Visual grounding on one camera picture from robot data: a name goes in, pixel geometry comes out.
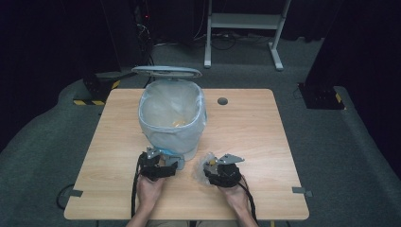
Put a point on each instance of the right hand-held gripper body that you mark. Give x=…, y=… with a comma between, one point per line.
x=225, y=175

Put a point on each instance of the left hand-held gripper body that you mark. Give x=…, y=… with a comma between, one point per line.
x=151, y=167

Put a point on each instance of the white grey pedal trash can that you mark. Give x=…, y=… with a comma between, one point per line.
x=189, y=151

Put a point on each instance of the translucent white trash bag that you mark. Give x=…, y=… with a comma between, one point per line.
x=170, y=104

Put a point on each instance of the person's right hand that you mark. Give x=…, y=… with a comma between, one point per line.
x=235, y=197

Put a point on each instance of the person's left hand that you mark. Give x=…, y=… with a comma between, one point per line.
x=149, y=192

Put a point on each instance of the black stand base yellow stripes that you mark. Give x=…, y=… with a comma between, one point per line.
x=321, y=96
x=97, y=86

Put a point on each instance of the white metal stand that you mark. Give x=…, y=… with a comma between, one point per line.
x=242, y=21

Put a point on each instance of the grey table edge bracket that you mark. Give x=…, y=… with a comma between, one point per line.
x=301, y=190
x=75, y=193

